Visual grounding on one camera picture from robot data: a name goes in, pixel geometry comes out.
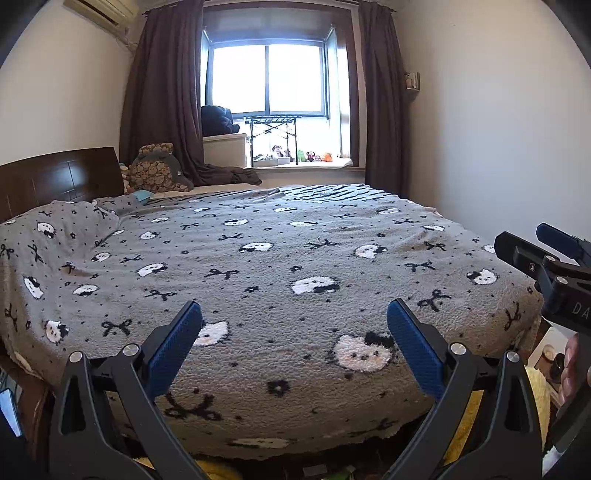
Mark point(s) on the brown patterned plush toy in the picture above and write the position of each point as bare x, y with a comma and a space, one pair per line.
152, 170

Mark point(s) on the black folding rack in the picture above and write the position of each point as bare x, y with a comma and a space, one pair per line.
272, 121

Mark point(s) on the white air conditioner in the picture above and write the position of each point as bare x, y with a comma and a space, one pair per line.
101, 9

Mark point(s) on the small monkey plush toy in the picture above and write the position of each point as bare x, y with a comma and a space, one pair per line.
278, 151

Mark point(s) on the small teal cloth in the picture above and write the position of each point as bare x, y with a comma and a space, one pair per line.
141, 197

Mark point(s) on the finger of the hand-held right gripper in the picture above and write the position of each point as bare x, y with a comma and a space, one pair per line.
558, 237
521, 254

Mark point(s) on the white storage box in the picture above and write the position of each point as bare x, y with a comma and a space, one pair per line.
226, 150

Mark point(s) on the dark wooden headboard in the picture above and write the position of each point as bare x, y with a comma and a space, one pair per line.
55, 180

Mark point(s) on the bay window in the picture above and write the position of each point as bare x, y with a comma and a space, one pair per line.
295, 78

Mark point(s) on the person's leg yellow fleece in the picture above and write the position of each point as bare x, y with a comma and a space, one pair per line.
538, 392
217, 471

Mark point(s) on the tablet screen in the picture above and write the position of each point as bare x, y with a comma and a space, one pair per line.
10, 410

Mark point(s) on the black white striped sheet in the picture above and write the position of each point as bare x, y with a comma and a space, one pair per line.
332, 190

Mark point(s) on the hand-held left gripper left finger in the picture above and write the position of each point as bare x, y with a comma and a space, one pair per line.
178, 346

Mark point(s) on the wall mounted holder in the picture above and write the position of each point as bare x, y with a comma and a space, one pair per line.
412, 81

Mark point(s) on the grey printed fleece blanket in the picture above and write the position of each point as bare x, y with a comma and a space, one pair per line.
277, 258

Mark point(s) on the person's left leg yellow fleece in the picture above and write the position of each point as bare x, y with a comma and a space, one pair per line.
217, 471

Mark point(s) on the dark brown curtain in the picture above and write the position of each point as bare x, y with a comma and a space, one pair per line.
161, 92
383, 115

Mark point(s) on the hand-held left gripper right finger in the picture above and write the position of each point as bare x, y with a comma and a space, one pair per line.
415, 350

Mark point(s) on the small dark plush toy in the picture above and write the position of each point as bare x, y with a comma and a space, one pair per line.
313, 156

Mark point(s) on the white printed box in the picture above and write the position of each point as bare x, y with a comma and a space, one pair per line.
547, 350

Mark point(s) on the person's right hand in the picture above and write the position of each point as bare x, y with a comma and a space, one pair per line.
568, 369

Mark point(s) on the person's right leg yellow fleece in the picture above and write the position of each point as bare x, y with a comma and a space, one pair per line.
538, 392

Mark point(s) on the dark blue cloth bundle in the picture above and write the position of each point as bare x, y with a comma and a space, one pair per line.
217, 120

